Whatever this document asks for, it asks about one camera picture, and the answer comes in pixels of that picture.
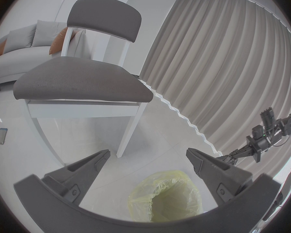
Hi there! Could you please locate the pale grey sofa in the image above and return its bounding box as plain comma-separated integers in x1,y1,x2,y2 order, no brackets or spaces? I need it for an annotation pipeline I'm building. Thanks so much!
0,20,92,88

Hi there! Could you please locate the grey padded white chair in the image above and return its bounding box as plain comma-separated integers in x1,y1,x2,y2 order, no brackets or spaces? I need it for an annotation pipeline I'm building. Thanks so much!
13,0,154,167

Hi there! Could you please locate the grey cushion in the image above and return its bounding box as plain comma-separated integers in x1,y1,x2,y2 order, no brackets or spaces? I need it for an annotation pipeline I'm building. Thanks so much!
32,20,68,48
5,24,37,51

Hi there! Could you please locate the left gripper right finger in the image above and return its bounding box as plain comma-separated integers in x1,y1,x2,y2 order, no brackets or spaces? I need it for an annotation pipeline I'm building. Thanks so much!
185,148,254,204

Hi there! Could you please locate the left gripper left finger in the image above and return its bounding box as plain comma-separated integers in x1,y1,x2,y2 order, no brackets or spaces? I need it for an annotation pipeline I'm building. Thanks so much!
42,149,111,204

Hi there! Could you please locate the yellow plastic bag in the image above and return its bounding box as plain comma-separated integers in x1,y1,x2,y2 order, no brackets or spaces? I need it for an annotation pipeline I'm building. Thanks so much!
128,170,204,224

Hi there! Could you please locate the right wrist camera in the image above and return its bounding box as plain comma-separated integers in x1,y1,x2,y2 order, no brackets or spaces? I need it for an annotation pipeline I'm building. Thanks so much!
252,125,266,138

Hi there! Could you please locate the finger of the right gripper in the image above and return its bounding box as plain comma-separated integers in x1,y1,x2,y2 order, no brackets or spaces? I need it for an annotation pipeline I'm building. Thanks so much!
229,145,253,157
232,151,254,161

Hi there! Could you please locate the white curtain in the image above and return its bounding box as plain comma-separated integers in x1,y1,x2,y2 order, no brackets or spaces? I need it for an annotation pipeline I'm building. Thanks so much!
139,0,291,161

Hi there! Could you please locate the black plastic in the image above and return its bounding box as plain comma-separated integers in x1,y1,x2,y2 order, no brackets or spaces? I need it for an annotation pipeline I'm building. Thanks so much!
218,154,238,166

